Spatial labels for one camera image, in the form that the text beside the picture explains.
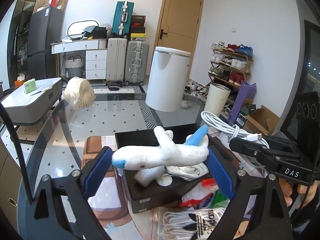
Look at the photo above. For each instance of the dark glass wardrobe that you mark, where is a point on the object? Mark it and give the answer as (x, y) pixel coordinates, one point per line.
(18, 37)

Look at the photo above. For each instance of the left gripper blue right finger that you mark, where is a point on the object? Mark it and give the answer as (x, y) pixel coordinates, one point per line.
(270, 217)

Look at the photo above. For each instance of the person's right hand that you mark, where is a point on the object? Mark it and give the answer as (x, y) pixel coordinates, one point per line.
(287, 190)

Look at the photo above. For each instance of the white dressing desk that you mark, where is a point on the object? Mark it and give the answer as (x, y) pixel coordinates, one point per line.
(93, 53)

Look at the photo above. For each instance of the woven basket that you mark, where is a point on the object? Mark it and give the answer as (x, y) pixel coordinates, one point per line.
(74, 66)

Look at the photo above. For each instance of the green white medicine packet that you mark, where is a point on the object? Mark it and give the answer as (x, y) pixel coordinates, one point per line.
(217, 198)

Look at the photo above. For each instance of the beige wig head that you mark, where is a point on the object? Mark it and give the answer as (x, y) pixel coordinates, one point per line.
(79, 93)

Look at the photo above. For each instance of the shoe rack with shoes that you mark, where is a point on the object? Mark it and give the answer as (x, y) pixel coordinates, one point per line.
(230, 66)

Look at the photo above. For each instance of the red white snack packet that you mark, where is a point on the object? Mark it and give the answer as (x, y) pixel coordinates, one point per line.
(203, 190)

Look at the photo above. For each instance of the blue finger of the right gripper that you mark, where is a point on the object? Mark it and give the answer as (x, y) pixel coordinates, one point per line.
(264, 155)
(272, 140)

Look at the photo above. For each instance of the black refrigerator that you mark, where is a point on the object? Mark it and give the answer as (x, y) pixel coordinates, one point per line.
(45, 28)

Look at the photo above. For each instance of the stacked shoe boxes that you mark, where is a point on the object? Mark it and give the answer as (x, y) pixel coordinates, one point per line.
(137, 27)

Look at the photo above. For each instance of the open cardboard box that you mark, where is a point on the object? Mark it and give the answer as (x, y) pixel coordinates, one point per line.
(262, 120)

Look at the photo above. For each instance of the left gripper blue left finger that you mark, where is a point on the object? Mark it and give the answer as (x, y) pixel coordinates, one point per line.
(46, 217)

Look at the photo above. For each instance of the white foam piece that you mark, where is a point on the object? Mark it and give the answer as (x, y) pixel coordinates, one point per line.
(146, 176)

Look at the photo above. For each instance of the teal suitcase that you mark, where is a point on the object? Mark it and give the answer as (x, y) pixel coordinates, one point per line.
(122, 18)

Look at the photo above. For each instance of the wooden door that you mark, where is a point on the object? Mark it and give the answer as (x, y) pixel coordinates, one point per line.
(178, 25)

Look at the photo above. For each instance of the purple paper bag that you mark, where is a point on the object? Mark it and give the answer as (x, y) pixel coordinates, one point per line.
(246, 91)

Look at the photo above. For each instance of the bagged white adidas socks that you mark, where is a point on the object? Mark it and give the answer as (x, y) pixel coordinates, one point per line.
(185, 224)

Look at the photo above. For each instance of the white plush airplane toy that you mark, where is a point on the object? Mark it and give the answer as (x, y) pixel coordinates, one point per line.
(194, 151)

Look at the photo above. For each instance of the oval desk mirror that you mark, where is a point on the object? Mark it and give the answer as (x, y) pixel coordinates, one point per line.
(78, 28)

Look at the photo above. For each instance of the black cardboard box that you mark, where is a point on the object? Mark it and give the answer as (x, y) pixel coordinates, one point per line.
(154, 187)

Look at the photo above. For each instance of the white cylindrical appliance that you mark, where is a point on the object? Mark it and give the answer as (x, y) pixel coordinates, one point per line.
(167, 79)

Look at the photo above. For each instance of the cream cylindrical bin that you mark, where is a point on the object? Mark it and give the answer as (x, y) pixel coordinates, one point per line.
(216, 98)

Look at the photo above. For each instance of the silver suitcase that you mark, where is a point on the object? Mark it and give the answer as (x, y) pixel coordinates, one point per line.
(136, 62)

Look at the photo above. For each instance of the green tissue box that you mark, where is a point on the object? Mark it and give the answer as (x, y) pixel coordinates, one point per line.
(30, 86)

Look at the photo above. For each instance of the beige suitcase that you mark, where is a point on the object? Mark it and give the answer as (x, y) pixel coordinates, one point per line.
(115, 65)

